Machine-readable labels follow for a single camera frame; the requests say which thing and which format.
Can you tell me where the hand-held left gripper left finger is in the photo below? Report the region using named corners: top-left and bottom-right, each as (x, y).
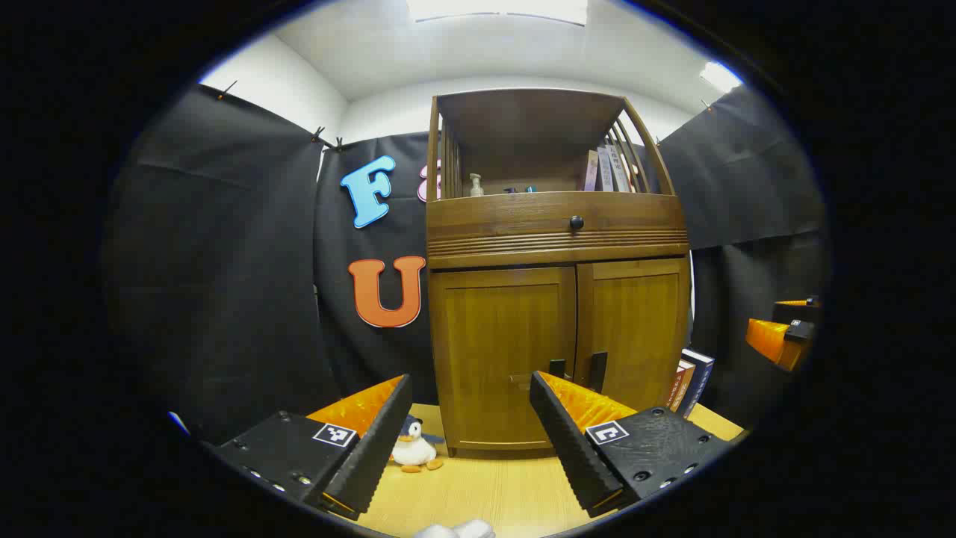
top-left (213, 374), bottom-right (413, 522)

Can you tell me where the red book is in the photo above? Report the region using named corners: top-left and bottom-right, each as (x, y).
top-left (667, 359), bottom-right (695, 412)

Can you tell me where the large ceiling light panel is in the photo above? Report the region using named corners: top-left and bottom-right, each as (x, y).
top-left (407, 0), bottom-right (589, 27)

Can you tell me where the wooden drawer with black knob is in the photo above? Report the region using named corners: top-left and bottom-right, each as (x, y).
top-left (426, 191), bottom-right (689, 270)

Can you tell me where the small ceiling light panel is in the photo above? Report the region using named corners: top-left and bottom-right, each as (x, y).
top-left (701, 61), bottom-right (744, 94)

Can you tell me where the penguin plush toy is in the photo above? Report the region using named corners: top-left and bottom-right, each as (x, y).
top-left (392, 416), bottom-right (447, 474)

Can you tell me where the black backdrop cloth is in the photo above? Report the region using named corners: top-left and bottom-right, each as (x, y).
top-left (105, 84), bottom-right (826, 442)

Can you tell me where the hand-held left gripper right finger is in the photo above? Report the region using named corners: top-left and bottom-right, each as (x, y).
top-left (530, 371), bottom-right (736, 518)

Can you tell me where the wooden shoe cabinet door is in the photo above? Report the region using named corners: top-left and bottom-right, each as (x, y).
top-left (429, 267), bottom-right (577, 453)
top-left (575, 258), bottom-right (689, 412)

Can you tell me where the wooden double-door shoe cabinet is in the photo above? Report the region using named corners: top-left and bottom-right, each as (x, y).
top-left (424, 87), bottom-right (692, 458)

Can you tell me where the white book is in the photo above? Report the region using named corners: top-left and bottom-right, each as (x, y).
top-left (605, 143), bottom-right (633, 193)

